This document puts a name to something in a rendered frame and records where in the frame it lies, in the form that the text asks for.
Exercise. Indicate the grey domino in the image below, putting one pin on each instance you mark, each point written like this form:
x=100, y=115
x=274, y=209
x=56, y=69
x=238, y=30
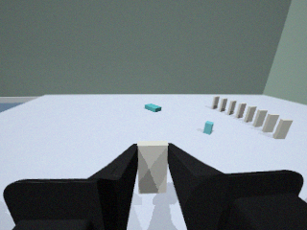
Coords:
x=231, y=108
x=270, y=122
x=259, y=118
x=223, y=104
x=282, y=129
x=215, y=102
x=152, y=167
x=240, y=110
x=250, y=113

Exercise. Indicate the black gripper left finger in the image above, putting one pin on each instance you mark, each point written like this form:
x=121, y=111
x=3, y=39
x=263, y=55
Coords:
x=104, y=198

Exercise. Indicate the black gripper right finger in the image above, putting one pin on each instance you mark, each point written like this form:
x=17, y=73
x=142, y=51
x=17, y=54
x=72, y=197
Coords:
x=205, y=194

